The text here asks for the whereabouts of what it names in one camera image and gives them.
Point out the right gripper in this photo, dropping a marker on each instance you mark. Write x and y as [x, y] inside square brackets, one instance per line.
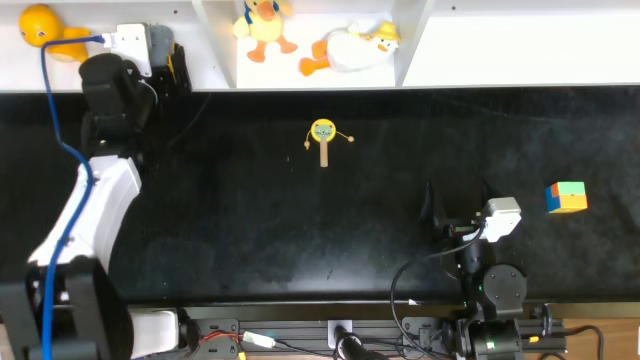
[462, 229]

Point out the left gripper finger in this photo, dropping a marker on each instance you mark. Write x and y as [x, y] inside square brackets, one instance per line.
[183, 70]

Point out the many-coloured puzzle cube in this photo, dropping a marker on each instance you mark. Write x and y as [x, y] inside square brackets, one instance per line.
[567, 197]

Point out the yellow rubber duck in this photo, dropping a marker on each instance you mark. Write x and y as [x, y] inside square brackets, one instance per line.
[42, 27]

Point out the yellow rattle drum toy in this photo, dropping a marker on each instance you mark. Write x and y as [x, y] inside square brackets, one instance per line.
[323, 132]

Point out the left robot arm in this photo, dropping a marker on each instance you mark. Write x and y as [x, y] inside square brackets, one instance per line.
[100, 200]

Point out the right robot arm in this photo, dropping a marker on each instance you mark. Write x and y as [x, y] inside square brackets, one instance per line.
[500, 290]

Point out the yellow plush duck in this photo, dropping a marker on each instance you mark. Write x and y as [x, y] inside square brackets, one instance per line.
[265, 27]

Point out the white shelf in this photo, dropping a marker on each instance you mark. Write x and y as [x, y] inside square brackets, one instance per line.
[500, 50]

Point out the white plush duck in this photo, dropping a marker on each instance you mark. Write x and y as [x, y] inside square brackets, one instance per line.
[355, 50]

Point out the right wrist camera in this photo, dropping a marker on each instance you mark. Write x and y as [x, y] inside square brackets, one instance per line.
[502, 215]

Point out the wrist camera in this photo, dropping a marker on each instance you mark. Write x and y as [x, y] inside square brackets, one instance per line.
[130, 45]
[502, 215]

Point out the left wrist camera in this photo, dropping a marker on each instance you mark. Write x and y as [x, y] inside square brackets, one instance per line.
[130, 45]

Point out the mounting rail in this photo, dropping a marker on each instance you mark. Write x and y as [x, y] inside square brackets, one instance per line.
[300, 340]

